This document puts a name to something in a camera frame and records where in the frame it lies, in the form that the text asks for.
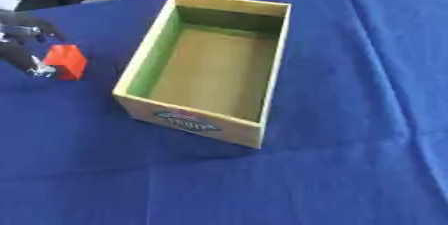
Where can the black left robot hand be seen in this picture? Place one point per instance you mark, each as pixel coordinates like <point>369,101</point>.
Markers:
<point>17,49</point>

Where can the red block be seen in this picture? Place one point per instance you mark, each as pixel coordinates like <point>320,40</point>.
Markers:
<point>65,60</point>

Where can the tan cardboard box green inside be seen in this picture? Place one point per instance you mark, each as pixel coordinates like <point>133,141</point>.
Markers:
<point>210,69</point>

